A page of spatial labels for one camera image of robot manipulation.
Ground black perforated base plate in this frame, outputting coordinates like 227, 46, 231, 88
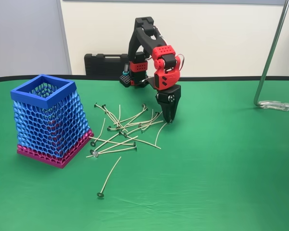
119, 74, 150, 89

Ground black plastic tool case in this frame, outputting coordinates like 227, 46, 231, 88
84, 53, 131, 79

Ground chrome metal stand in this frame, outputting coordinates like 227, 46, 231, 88
254, 0, 289, 112

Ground white red servo cable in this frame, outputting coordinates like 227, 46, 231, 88
153, 26, 168, 46
175, 54, 186, 71

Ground blue purple lattice basket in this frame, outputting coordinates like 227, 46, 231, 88
10, 74, 94, 169

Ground green cloth with black rim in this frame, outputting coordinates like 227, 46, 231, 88
0, 75, 289, 231

